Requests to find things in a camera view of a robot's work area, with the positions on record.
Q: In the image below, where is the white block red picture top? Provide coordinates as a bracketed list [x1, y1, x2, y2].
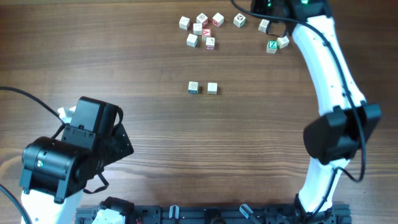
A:
[197, 13, 208, 27]

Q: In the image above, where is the white block far left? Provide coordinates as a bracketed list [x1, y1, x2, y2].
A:
[178, 16, 190, 30]

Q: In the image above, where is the red letter A block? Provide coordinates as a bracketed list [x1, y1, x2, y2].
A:
[201, 29, 211, 41]

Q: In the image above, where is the white block blue side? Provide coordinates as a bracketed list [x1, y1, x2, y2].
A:
[188, 82, 199, 95]

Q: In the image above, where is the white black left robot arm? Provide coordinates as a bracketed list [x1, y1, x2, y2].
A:
[20, 96, 134, 223]

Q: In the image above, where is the white block yellow side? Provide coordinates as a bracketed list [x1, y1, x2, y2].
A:
[277, 36, 290, 49]

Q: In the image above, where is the white block green panda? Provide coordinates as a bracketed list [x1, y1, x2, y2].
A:
[233, 13, 246, 27]

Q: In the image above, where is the white block plain picture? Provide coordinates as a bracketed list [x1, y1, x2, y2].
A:
[258, 19, 270, 33]

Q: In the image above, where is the white block green side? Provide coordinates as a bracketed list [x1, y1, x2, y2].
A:
[207, 83, 218, 95]

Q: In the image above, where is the white block red letter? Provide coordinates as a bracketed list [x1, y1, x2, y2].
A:
[212, 12, 224, 27]

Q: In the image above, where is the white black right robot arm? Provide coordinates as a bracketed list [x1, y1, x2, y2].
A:
[250, 1, 381, 220]

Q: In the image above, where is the green letter Z block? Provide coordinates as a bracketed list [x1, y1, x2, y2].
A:
[266, 40, 278, 54]

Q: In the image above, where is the plain white wooden block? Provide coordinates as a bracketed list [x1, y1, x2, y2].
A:
[193, 23, 203, 35]

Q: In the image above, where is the white block red number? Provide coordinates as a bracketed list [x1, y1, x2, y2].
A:
[206, 37, 215, 50]

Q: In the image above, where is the white block green edge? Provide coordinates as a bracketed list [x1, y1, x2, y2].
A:
[187, 34, 198, 47]

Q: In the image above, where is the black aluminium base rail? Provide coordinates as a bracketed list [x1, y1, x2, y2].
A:
[75, 196, 353, 224]

